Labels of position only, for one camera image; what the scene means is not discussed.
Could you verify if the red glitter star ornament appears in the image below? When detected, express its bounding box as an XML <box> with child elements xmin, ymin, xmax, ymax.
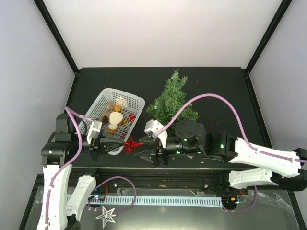
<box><xmin>122</xmin><ymin>136</ymin><xmax>144</xmax><ymax>155</ymax></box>

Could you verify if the white plastic basket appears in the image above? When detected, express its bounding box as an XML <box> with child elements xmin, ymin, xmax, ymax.
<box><xmin>85</xmin><ymin>88</ymin><xmax>145</xmax><ymax>141</ymax></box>

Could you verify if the gold foil gift box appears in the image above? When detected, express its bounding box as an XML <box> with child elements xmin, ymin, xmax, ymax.
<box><xmin>113</xmin><ymin>105</ymin><xmax>121</xmax><ymax>112</ymax></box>

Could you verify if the small green christmas tree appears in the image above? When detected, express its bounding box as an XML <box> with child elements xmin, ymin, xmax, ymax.
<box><xmin>146</xmin><ymin>70</ymin><xmax>199</xmax><ymax>136</ymax></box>

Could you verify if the silver star topper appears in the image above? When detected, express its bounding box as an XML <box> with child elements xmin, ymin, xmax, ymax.
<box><xmin>95</xmin><ymin>206</ymin><xmax>117</xmax><ymax>230</ymax></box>

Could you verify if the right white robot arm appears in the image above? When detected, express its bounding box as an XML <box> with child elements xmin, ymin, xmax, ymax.
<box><xmin>140</xmin><ymin>119</ymin><xmax>307</xmax><ymax>193</ymax></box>

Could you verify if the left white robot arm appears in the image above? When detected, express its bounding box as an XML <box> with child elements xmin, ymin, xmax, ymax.
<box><xmin>36</xmin><ymin>113</ymin><xmax>124</xmax><ymax>230</ymax></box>

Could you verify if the brown pine cone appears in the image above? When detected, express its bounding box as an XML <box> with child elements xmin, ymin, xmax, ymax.
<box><xmin>101</xmin><ymin>115</ymin><xmax>109</xmax><ymax>124</ymax></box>

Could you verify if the white snowflake ornament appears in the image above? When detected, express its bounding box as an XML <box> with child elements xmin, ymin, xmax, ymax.
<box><xmin>115</xmin><ymin>96</ymin><xmax>128</xmax><ymax>108</ymax></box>

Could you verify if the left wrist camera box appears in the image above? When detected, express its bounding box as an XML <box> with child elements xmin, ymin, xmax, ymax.
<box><xmin>86</xmin><ymin>120</ymin><xmax>103</xmax><ymax>144</ymax></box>

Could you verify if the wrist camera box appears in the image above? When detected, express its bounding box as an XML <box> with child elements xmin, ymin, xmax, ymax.
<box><xmin>144</xmin><ymin>119</ymin><xmax>168</xmax><ymax>149</ymax></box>
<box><xmin>86</xmin><ymin>120</ymin><xmax>103</xmax><ymax>144</ymax></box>

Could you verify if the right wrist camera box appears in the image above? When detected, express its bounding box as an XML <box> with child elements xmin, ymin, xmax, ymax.
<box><xmin>144</xmin><ymin>119</ymin><xmax>168</xmax><ymax>149</ymax></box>

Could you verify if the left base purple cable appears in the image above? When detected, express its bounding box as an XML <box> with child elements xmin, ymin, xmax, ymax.
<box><xmin>87</xmin><ymin>176</ymin><xmax>137</xmax><ymax>213</ymax></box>

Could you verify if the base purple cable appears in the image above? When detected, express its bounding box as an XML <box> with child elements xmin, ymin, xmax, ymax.
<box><xmin>87</xmin><ymin>176</ymin><xmax>137</xmax><ymax>213</ymax></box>
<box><xmin>222</xmin><ymin>185</ymin><xmax>259</xmax><ymax>213</ymax></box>

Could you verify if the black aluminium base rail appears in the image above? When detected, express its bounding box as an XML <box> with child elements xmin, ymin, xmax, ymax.
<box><xmin>95</xmin><ymin>167</ymin><xmax>232</xmax><ymax>192</ymax></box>

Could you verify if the light blue slotted cable duct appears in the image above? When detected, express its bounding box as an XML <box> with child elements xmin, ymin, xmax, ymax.
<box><xmin>66</xmin><ymin>194</ymin><xmax>223</xmax><ymax>208</ymax></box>

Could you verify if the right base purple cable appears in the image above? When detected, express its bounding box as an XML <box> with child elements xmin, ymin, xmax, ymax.
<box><xmin>222</xmin><ymin>185</ymin><xmax>259</xmax><ymax>213</ymax></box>

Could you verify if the left black frame post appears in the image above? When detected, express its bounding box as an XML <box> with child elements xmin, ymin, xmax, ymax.
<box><xmin>34</xmin><ymin>0</ymin><xmax>79</xmax><ymax>74</ymax></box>

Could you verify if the black frame post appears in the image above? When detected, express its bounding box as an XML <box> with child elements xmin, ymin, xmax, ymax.
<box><xmin>245</xmin><ymin>0</ymin><xmax>292</xmax><ymax>74</ymax></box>
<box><xmin>34</xmin><ymin>0</ymin><xmax>79</xmax><ymax>74</ymax></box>

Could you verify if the right black frame post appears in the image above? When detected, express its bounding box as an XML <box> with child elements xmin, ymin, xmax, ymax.
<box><xmin>245</xmin><ymin>0</ymin><xmax>292</xmax><ymax>74</ymax></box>

